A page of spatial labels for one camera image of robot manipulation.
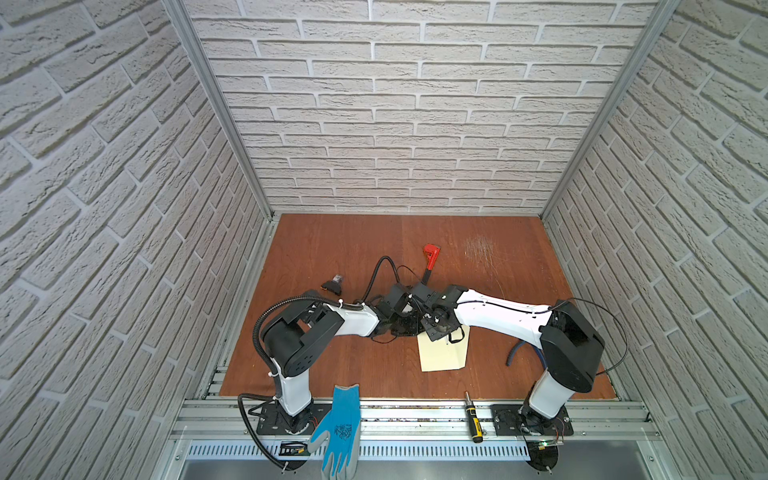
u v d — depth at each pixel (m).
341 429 0.71
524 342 0.51
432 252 1.07
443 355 0.84
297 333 0.49
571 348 0.45
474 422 0.72
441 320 0.61
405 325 0.80
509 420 0.74
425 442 0.71
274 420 0.72
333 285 0.98
